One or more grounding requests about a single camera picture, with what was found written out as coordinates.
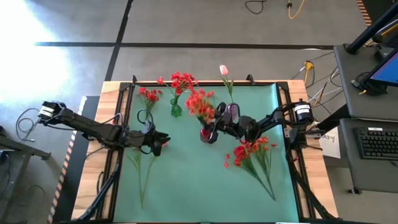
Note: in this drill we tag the red flower sprig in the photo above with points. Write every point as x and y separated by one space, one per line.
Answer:
150 98
182 82

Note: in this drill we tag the green glass vase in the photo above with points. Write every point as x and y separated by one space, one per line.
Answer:
176 110

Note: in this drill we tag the purple ribbed glass vase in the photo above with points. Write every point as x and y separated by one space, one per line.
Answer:
234 109

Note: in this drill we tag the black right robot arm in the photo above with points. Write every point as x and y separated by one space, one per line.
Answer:
280 116

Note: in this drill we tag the black monitor pole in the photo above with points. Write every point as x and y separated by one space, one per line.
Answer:
370 29

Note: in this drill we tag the black keyboard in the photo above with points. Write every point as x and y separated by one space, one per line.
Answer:
377 143

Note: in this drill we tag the blue-screen desk monitor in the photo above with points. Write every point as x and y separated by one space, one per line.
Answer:
385 71

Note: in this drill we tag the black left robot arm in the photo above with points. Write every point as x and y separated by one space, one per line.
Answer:
90 126

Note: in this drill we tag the black side desk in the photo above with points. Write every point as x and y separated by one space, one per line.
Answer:
15 161

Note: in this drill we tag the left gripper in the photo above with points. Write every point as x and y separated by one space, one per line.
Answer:
143 140

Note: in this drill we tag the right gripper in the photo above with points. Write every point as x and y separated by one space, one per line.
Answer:
233 124

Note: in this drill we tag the grey keyboard tray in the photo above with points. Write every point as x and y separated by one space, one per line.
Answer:
367 174

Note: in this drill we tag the black aluminium table frame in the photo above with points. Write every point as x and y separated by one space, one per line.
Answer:
124 90

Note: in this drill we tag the orange-red flower sprig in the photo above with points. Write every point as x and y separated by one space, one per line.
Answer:
199 105
241 154
261 141

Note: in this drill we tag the black mat clamp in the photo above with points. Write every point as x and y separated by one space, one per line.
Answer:
134 80
250 79

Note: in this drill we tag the teal table mat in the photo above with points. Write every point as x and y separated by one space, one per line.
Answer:
192 180

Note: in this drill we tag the white paper sign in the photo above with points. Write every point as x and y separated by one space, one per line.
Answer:
331 143

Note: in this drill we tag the red ribbed glass vase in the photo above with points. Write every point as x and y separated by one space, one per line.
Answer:
204 133

